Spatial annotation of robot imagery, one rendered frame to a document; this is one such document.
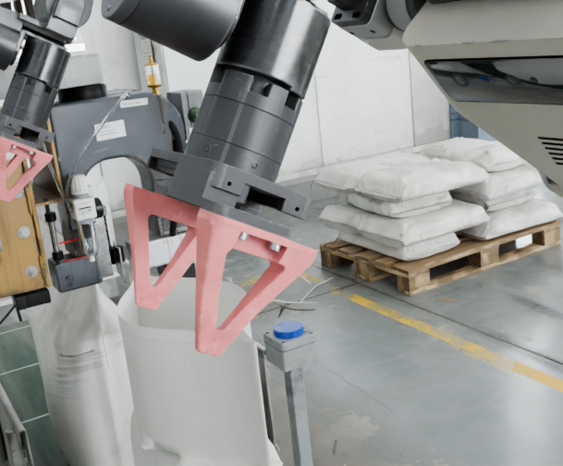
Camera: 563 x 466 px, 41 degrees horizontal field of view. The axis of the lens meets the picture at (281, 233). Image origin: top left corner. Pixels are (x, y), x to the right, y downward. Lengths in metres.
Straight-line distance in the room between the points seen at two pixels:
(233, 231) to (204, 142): 0.07
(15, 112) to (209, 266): 0.64
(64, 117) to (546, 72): 0.80
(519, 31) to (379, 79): 5.77
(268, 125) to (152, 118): 1.00
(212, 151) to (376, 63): 6.29
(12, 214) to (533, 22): 0.89
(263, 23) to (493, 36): 0.59
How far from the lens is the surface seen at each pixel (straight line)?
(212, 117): 0.43
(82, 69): 1.40
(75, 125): 1.38
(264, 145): 0.43
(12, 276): 1.40
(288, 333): 1.48
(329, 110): 6.43
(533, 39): 0.94
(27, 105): 1.00
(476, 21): 1.05
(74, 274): 1.41
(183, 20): 0.42
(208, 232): 0.38
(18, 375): 2.78
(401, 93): 6.87
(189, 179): 0.41
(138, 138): 1.41
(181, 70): 5.14
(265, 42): 0.44
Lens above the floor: 1.42
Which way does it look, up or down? 15 degrees down
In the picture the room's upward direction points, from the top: 6 degrees counter-clockwise
